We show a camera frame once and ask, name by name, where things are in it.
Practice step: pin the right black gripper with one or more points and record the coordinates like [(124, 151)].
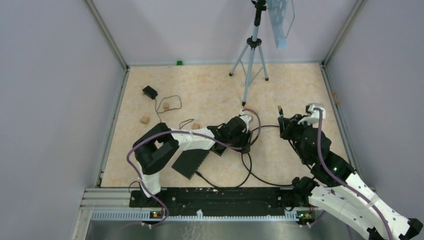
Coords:
[(286, 125)]

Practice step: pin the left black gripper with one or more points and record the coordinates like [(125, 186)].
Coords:
[(246, 137)]

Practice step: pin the black network switch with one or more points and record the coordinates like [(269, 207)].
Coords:
[(219, 151), (189, 161)]

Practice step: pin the black power adapter with cord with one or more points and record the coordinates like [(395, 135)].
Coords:
[(152, 94)]

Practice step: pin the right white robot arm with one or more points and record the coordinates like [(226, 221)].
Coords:
[(337, 188)]

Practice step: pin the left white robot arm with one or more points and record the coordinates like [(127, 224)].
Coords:
[(156, 148)]

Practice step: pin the wooden cube near adapter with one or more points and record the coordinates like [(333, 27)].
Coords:
[(166, 106)]

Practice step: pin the perforated white panel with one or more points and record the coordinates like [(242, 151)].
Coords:
[(282, 16)]

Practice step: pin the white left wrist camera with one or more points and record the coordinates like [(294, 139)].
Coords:
[(247, 119)]

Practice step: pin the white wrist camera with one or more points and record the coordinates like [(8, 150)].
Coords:
[(247, 119), (313, 112)]

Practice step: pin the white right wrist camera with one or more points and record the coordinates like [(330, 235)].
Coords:
[(313, 112)]

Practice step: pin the wooden cube near switch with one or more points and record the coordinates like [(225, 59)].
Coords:
[(196, 126)]

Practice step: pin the wooden block on frame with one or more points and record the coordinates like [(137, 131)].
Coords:
[(335, 98)]

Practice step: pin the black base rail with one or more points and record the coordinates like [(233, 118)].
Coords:
[(221, 202)]

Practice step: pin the silver camera tripod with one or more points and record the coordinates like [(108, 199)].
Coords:
[(253, 43)]

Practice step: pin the wooden cube by cord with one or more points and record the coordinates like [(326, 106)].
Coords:
[(145, 120)]

